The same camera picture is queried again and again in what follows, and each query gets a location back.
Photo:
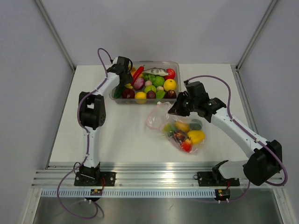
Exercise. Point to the orange toy citrus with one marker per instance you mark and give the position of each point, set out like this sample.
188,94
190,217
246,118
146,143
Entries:
170,84

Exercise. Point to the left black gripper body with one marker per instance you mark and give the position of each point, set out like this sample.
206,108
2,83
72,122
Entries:
128,78

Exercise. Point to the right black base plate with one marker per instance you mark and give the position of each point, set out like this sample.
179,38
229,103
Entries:
209,179

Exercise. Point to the yellow toy bell pepper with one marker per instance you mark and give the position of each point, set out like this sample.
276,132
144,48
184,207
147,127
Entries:
196,136

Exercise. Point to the red toy pear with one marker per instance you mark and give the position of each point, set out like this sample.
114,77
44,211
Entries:
186,145

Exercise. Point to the white slotted cable duct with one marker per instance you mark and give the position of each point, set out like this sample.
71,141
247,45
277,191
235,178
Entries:
130,193

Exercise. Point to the green toy cucumber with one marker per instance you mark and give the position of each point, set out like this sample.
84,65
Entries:
118,92

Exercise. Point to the purple toy onion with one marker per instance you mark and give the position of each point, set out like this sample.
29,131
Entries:
139,83

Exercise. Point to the dark green toy avocado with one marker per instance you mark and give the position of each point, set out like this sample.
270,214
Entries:
195,124

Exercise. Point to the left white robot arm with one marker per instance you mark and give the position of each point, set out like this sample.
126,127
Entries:
91,115

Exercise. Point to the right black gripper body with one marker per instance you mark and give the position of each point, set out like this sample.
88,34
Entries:
185,105

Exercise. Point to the yellow toy lemon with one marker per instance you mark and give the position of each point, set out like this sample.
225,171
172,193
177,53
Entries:
140,97

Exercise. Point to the red toy tomato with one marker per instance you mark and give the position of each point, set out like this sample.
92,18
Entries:
171,74

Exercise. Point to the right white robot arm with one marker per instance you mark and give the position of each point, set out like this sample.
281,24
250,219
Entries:
264,157

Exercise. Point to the grey toy fish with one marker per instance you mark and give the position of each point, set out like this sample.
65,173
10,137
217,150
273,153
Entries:
156,71

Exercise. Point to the aluminium mounting rail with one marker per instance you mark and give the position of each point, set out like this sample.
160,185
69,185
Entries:
142,175

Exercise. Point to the clear zip top bag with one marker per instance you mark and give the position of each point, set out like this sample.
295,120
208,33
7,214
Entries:
163,124

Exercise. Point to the dark red toy apple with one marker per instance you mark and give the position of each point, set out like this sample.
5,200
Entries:
171,94
179,136

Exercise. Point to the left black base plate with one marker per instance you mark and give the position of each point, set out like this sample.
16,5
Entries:
106,179

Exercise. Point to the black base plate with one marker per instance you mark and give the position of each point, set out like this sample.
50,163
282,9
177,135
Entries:
106,179
209,179

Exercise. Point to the red toy chili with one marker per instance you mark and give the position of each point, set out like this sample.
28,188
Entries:
137,73

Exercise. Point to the clear plastic food container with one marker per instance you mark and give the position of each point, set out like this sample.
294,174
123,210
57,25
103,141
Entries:
152,82

